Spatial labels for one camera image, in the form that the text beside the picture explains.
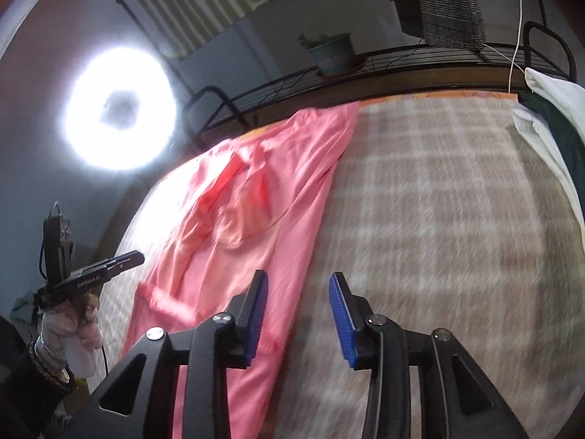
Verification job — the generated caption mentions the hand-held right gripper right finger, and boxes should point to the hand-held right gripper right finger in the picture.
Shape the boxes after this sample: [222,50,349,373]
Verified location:
[328,272,531,439]

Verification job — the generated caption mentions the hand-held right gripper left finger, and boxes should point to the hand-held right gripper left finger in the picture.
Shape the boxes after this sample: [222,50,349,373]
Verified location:
[68,270,269,439]

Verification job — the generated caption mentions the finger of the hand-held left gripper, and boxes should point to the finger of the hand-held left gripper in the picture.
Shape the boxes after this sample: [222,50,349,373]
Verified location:
[86,251,146,279]

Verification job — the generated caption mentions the pink t-shirt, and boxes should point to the pink t-shirt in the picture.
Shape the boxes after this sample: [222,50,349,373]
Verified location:
[122,101,362,439]

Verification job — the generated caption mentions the person's left forearm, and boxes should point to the person's left forearm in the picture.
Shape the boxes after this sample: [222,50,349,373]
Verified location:
[0,357,76,439]

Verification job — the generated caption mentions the black metal clothes rack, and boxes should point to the black metal clothes rack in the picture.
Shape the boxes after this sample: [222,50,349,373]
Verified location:
[183,0,577,147]

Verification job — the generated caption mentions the stack of folded clothes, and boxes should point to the stack of folded clothes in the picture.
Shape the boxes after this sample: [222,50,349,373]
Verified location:
[511,68,585,225]

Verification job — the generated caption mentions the person's left hand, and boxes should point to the person's left hand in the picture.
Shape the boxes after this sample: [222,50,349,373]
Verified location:
[41,304,103,374]

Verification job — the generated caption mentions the beige plaid blanket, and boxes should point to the beige plaid blanket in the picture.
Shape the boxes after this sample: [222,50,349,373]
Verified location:
[89,94,585,439]

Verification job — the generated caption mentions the potted plant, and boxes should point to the potted plant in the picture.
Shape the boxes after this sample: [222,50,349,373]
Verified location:
[297,32,359,77]

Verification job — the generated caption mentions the grey plaid coat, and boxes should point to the grey plaid coat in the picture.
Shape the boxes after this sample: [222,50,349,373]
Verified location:
[395,0,486,49]

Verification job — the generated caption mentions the beaded bracelets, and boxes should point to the beaded bracelets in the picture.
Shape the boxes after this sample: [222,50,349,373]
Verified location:
[28,334,76,389]

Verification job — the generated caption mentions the ring light on stand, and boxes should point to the ring light on stand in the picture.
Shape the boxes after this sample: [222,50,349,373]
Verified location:
[58,46,177,170]

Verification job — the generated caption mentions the green striped wall hanging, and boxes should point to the green striped wall hanging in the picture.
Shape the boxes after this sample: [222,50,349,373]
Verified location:
[94,0,270,58]

